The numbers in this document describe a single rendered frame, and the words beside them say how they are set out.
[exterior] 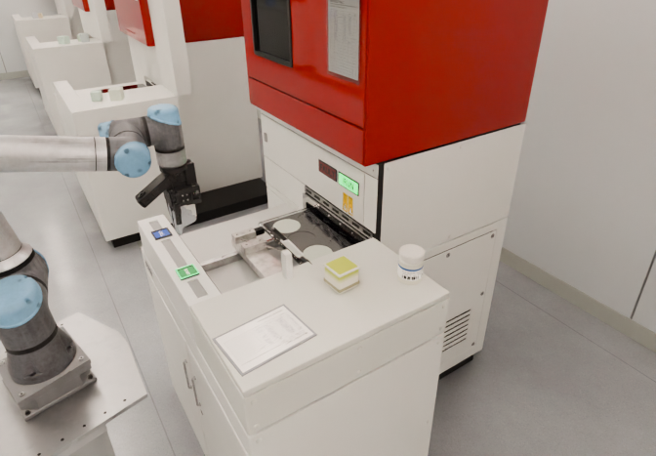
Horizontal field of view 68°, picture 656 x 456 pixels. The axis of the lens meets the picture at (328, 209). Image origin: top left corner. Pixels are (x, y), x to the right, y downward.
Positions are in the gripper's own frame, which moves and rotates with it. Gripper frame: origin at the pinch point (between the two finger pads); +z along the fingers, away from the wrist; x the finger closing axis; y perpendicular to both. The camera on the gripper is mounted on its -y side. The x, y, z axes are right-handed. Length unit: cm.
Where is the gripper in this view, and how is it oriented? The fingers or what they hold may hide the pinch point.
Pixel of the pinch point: (177, 230)
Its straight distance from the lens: 142.4
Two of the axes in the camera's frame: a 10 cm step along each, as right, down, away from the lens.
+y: 8.4, -2.7, 4.7
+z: 0.1, 8.8, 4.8
